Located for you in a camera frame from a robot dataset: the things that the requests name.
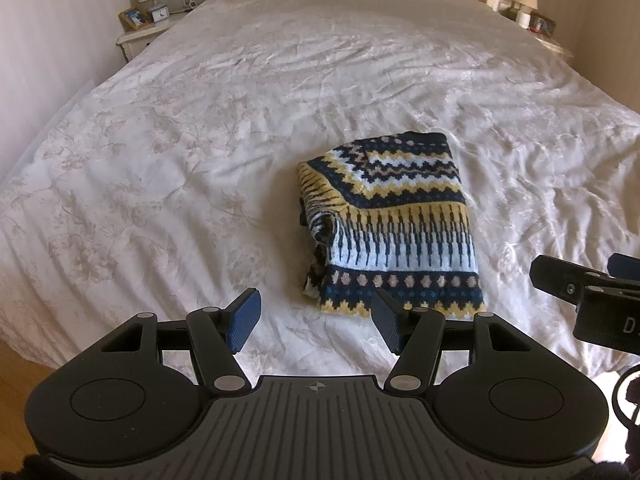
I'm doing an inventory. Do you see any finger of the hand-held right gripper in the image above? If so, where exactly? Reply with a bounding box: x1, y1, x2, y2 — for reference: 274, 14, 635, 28
530, 254, 608, 307
586, 253, 640, 295

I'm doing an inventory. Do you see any black cable loop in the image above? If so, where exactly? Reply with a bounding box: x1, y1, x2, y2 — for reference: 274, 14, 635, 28
612, 362, 640, 428

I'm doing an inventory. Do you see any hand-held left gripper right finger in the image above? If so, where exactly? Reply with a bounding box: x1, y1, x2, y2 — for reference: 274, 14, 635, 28
370, 287, 533, 396

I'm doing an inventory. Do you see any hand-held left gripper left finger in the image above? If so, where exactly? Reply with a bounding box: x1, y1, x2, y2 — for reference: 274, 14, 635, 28
99, 286, 263, 397

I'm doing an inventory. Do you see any wooden photo frame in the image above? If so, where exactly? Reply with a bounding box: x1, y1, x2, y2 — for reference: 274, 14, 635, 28
119, 7, 151, 30

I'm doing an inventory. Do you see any patterned knit sweater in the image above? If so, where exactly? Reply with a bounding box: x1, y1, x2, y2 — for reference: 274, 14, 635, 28
296, 131, 487, 321

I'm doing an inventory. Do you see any cream wooden nightstand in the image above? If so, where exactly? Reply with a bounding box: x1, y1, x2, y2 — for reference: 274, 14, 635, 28
537, 30, 576, 59
116, 12, 186, 63

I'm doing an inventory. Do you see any white floral bedspread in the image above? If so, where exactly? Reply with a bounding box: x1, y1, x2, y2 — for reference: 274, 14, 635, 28
0, 0, 640, 378

